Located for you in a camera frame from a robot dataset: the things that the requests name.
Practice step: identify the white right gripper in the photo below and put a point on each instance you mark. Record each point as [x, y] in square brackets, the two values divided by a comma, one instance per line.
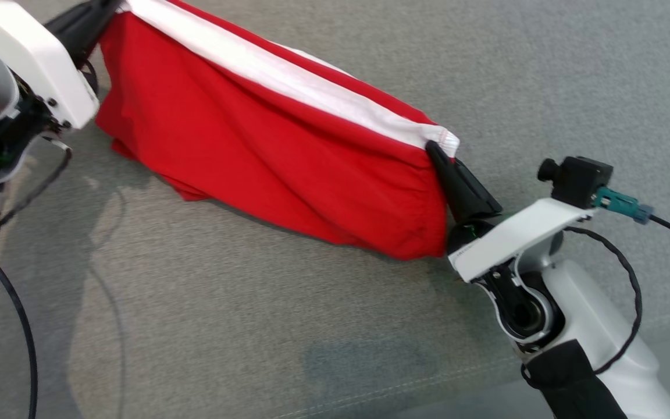
[515, 233]

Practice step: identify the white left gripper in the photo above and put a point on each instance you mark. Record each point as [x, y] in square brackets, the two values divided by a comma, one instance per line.
[27, 46]

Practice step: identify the teal camera connector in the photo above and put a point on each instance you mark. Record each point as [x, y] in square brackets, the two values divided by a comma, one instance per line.
[620, 203]

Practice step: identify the red shorts white stripes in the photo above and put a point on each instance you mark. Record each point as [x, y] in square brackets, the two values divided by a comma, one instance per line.
[265, 145]

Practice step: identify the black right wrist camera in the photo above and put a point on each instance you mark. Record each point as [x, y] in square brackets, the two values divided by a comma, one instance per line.
[579, 177]

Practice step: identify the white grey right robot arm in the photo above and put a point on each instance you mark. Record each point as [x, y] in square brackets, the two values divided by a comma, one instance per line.
[597, 326]

